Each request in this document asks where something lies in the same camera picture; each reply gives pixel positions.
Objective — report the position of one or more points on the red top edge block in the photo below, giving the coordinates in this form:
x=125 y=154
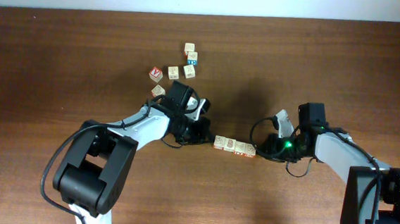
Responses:
x=189 y=47

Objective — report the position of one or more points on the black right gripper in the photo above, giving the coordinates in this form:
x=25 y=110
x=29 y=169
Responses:
x=271 y=142

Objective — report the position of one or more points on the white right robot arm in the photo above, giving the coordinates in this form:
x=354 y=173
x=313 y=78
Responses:
x=372 y=193

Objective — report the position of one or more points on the blue D block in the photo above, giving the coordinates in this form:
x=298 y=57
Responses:
x=192 y=58

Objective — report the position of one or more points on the blue 2 block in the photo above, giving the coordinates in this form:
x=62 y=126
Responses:
x=189 y=71

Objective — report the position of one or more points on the red edged block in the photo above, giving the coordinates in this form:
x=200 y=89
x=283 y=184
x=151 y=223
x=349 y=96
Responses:
x=249 y=151

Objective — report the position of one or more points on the elephant red letter block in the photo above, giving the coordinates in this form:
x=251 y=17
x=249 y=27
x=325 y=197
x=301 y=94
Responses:
x=157 y=90

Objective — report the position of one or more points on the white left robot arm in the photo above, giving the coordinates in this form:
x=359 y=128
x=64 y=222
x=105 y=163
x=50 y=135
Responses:
x=87 y=173

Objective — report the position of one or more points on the red letter A block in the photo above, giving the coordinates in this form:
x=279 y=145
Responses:
x=156 y=74

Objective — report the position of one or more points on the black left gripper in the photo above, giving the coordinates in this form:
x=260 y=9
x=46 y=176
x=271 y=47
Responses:
x=201 y=136

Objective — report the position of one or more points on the pineapple 2 block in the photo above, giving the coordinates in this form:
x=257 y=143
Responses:
x=229 y=145

